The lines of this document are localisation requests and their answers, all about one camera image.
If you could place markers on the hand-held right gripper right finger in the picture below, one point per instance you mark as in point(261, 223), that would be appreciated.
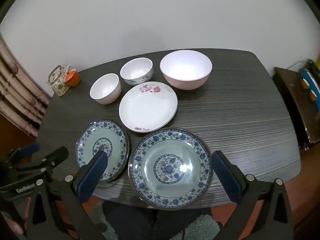
point(226, 177)

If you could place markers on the large pink bowl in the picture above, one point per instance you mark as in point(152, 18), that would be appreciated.
point(186, 67)

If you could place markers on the beige patterned curtain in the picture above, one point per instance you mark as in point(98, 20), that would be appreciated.
point(15, 85)

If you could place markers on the floral ceramic teapot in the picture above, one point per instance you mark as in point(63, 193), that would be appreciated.
point(58, 86)

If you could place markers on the medium white bowl blue print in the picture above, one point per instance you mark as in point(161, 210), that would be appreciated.
point(136, 68)

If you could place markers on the person's dark trousers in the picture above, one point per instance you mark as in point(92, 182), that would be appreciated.
point(135, 220)

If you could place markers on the small white bowl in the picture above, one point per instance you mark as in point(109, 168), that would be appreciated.
point(105, 90)

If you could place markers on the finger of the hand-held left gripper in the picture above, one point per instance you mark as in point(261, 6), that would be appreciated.
point(56, 155)
point(30, 148)

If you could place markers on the dark wooden side table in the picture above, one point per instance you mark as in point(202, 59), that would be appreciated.
point(295, 100)

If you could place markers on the white enamel floral basin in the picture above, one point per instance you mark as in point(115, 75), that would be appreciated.
point(170, 167)

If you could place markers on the brown wooden cabinet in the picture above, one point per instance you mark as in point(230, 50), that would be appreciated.
point(15, 135)

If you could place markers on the small blue floral plate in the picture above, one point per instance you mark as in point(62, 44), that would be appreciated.
point(112, 135)

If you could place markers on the white plate pink flowers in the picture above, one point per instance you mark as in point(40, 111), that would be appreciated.
point(147, 107)

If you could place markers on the pinkish cloth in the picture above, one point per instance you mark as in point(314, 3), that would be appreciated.
point(10, 227)

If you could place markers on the orange lidded cup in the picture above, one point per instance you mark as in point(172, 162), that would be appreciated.
point(72, 80)

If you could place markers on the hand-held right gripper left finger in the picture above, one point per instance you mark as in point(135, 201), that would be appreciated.
point(91, 177)

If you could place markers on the blue box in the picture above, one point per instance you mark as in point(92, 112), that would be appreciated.
point(312, 80)

